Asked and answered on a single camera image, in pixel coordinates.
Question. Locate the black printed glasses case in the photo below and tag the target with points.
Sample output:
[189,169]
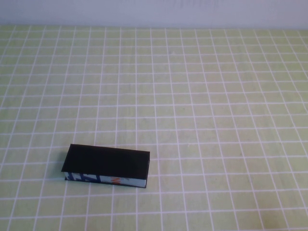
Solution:
[106,161]

